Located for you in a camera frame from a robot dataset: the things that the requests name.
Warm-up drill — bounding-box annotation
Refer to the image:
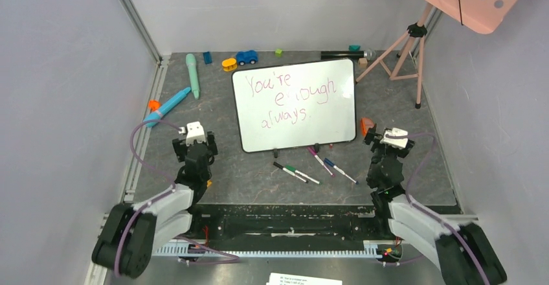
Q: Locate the mint green toy microphone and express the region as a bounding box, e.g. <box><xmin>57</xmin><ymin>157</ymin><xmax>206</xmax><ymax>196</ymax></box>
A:
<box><xmin>185</xmin><ymin>53</ymin><xmax>200</xmax><ymax>99</ymax></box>

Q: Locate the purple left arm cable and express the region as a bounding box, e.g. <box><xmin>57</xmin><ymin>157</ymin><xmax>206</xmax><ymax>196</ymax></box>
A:
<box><xmin>113</xmin><ymin>120</ymin><xmax>241</xmax><ymax>279</ymax></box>

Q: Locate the white cable duct rail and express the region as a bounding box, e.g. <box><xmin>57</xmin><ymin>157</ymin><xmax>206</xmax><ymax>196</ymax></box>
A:
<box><xmin>153</xmin><ymin>240</ymin><xmax>401</xmax><ymax>260</ymax></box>

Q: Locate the white marker pen body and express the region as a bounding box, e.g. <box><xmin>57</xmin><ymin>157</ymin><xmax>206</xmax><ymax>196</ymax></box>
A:
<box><xmin>312</xmin><ymin>150</ymin><xmax>335</xmax><ymax>177</ymax></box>

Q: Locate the white whiteboard with black frame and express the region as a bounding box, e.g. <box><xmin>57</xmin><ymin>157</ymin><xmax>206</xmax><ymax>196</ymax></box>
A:
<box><xmin>231</xmin><ymin>58</ymin><xmax>357</xmax><ymax>153</ymax></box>

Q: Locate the black flashlight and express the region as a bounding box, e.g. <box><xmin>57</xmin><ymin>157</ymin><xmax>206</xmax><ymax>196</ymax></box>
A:
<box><xmin>320</xmin><ymin>49</ymin><xmax>377</xmax><ymax>60</ymax></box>

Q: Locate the white paper sheet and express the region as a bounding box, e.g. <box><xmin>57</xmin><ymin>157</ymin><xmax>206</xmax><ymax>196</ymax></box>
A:
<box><xmin>266</xmin><ymin>273</ymin><xmax>342</xmax><ymax>285</ymax></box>

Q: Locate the magenta marker cap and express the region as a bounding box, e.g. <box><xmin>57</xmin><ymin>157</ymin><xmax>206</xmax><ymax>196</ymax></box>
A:
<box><xmin>308</xmin><ymin>146</ymin><xmax>317</xmax><ymax>155</ymax></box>

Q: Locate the blue capped marker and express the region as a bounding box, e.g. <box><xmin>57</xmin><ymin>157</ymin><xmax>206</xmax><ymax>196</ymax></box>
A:
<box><xmin>324</xmin><ymin>158</ymin><xmax>359</xmax><ymax>185</ymax></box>

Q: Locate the orange cup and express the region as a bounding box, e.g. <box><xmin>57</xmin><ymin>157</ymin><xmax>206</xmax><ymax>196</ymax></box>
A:
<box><xmin>360</xmin><ymin>117</ymin><xmax>376</xmax><ymax>137</ymax></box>

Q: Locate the green capped marker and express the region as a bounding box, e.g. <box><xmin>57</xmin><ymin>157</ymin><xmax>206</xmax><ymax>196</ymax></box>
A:
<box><xmin>285</xmin><ymin>165</ymin><xmax>320</xmax><ymax>185</ymax></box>

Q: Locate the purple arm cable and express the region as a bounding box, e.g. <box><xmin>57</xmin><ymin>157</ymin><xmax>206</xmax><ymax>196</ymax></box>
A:
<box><xmin>113</xmin><ymin>120</ymin><xmax>241</xmax><ymax>279</ymax></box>
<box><xmin>383</xmin><ymin>131</ymin><xmax>492</xmax><ymax>285</ymax></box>

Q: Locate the blue toy crayon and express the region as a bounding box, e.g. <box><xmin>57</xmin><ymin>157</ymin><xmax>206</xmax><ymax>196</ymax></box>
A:
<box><xmin>144</xmin><ymin>87</ymin><xmax>191</xmax><ymax>128</ymax></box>

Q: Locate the wooden cube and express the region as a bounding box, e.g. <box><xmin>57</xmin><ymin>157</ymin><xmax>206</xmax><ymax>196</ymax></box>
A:
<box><xmin>357</xmin><ymin>58</ymin><xmax>368</xmax><ymax>69</ymax></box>

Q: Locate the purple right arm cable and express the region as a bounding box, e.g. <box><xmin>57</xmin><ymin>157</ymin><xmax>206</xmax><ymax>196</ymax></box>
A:
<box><xmin>383</xmin><ymin>131</ymin><xmax>492</xmax><ymax>285</ymax></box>

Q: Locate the aluminium frame profile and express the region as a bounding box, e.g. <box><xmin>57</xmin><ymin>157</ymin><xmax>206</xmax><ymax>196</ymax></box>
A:
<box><xmin>119</xmin><ymin>0</ymin><xmax>163</xmax><ymax>65</ymax></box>

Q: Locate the dark blue block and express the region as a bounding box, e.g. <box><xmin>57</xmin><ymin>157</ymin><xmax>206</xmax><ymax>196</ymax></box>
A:
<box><xmin>203</xmin><ymin>51</ymin><xmax>213</xmax><ymax>65</ymax></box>

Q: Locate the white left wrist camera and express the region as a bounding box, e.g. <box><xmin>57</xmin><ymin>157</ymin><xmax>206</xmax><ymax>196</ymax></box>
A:
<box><xmin>179</xmin><ymin>121</ymin><xmax>207</xmax><ymax>146</ymax></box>

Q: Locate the black capped marker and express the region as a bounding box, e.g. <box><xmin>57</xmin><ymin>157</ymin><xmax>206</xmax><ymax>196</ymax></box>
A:
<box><xmin>273</xmin><ymin>161</ymin><xmax>308</xmax><ymax>183</ymax></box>

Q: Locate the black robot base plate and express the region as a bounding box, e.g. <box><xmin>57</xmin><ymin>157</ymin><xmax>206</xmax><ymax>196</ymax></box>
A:
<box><xmin>185</xmin><ymin>203</ymin><xmax>401</xmax><ymax>252</ymax></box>

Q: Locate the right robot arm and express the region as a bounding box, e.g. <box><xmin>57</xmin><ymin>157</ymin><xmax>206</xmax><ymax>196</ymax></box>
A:
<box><xmin>362</xmin><ymin>124</ymin><xmax>508</xmax><ymax>284</ymax></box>

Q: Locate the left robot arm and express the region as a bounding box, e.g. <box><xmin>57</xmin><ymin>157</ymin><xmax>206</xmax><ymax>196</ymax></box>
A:
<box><xmin>91</xmin><ymin>130</ymin><xmax>218</xmax><ymax>279</ymax></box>

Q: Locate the blue toy car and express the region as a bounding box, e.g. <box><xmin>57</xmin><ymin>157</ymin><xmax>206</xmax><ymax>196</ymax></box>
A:
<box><xmin>236</xmin><ymin>50</ymin><xmax>258</xmax><ymax>65</ymax></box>

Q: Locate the orange toy piece at left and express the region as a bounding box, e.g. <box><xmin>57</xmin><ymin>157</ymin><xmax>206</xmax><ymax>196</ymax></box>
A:
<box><xmin>148</xmin><ymin>100</ymin><xmax>161</xmax><ymax>111</ymax></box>

